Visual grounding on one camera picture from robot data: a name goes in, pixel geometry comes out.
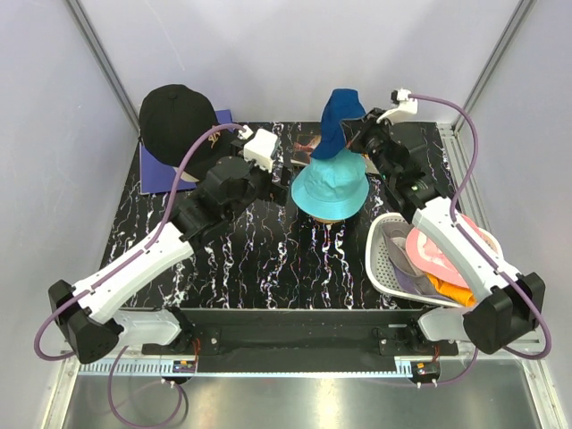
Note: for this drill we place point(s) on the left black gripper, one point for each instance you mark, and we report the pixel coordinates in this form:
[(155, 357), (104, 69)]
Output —
[(273, 191)]

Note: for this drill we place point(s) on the pink bucket hat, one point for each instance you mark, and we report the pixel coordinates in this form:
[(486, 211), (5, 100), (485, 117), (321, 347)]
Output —
[(426, 256)]

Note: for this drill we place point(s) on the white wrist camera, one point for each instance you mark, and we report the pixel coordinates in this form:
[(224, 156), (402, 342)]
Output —
[(257, 146), (405, 107)]

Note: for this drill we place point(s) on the teal bucket hat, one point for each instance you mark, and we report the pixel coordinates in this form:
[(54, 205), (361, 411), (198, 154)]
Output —
[(333, 188)]

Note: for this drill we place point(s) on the dark cover book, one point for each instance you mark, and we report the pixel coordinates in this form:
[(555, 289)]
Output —
[(303, 148)]

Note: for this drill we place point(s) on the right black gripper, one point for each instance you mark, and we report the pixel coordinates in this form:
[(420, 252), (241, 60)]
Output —
[(356, 130)]

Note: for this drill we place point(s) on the orange hat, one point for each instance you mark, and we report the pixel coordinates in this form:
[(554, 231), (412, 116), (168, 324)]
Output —
[(461, 295)]

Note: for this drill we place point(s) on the black baseball cap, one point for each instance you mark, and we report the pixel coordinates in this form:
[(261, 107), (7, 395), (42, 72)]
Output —
[(171, 119)]

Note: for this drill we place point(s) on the lavender grey cap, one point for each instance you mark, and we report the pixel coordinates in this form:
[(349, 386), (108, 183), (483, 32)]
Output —
[(411, 279)]

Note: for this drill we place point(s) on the dark blue bucket hat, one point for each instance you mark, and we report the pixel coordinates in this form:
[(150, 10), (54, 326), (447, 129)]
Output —
[(343, 104)]

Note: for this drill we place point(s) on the light wooden hat stand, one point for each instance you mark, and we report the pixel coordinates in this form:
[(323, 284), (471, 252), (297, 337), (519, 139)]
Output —
[(327, 221)]

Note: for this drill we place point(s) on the white foam mannequin head stand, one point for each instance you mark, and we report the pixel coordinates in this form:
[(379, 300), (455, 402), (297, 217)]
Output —
[(184, 176)]

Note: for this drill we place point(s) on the purple flat book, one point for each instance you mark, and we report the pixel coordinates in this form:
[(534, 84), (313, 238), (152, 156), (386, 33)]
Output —
[(156, 177)]

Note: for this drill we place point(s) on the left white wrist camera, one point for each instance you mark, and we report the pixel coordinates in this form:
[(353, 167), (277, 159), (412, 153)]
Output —
[(257, 146)]

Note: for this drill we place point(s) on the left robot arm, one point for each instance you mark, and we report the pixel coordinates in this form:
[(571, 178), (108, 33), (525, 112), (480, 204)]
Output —
[(89, 313)]

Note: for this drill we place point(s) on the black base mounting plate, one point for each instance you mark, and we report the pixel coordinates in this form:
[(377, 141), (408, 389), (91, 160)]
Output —
[(387, 332)]

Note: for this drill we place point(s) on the white perforated basket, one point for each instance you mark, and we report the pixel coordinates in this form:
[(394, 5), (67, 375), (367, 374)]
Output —
[(380, 270)]

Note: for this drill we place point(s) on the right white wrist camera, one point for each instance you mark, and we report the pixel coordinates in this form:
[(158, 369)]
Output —
[(405, 107)]

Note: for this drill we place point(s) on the colourful treehouse book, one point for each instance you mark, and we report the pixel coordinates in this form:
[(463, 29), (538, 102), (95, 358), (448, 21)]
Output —
[(370, 167)]

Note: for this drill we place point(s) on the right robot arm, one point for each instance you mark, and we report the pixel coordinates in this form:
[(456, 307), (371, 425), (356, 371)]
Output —
[(507, 313)]

